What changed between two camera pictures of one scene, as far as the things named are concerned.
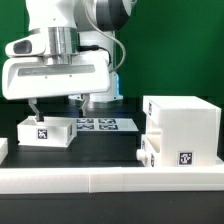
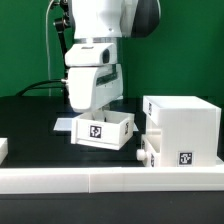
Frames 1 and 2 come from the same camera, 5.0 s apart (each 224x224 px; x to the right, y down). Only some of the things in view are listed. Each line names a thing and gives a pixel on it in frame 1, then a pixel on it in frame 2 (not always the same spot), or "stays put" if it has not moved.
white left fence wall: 3,149 stays put
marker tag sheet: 105,124 -> 68,124
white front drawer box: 150,152 stays put
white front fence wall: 113,179 stays put
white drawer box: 52,131 -> 103,128
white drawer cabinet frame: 189,129 stays put
